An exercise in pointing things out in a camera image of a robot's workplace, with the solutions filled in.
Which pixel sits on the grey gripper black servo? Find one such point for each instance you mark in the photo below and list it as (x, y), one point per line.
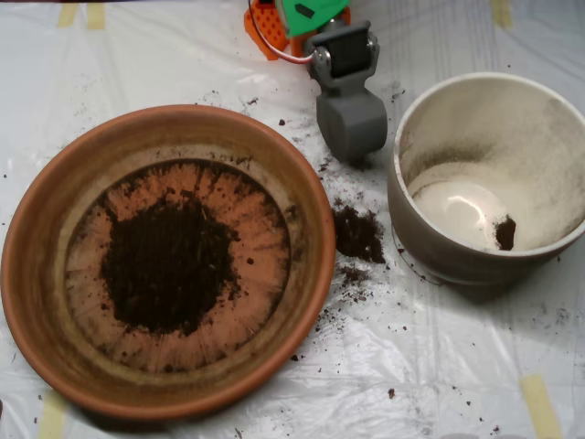
(351, 120)

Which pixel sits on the dark soil pile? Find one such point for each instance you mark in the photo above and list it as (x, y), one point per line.
(169, 270)

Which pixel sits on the large spilled soil heap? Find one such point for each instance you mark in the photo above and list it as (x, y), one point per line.
(356, 235)

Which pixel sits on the small spilled soil clump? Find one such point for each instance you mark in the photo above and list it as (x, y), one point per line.
(354, 274)

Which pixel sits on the white round plant pot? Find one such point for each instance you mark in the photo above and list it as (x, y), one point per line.
(457, 270)

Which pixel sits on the terracotta plant saucer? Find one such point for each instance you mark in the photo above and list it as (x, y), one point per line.
(36, 274)

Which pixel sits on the beige masking tape strip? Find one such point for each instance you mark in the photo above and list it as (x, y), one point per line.
(501, 13)
(541, 407)
(67, 14)
(96, 16)
(52, 416)

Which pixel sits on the clear plastic cover sheet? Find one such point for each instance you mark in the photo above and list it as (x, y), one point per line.
(411, 366)

